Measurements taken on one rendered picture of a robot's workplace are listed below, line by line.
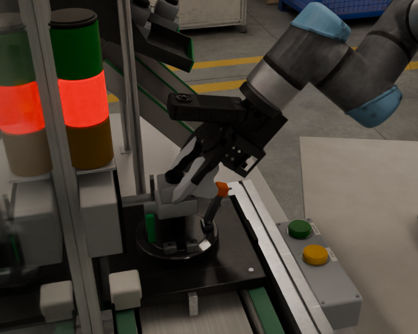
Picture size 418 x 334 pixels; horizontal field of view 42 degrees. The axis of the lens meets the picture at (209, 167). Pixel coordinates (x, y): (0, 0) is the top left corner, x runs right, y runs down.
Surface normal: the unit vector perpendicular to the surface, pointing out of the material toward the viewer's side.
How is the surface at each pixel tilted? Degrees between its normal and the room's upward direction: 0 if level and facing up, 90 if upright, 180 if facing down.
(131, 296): 90
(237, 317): 0
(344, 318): 90
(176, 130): 90
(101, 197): 0
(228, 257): 0
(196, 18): 90
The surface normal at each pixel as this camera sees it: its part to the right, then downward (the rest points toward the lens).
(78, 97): 0.13, 0.52
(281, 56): -0.48, -0.07
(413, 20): -0.94, 0.12
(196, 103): 0.16, -0.84
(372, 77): 0.14, -0.11
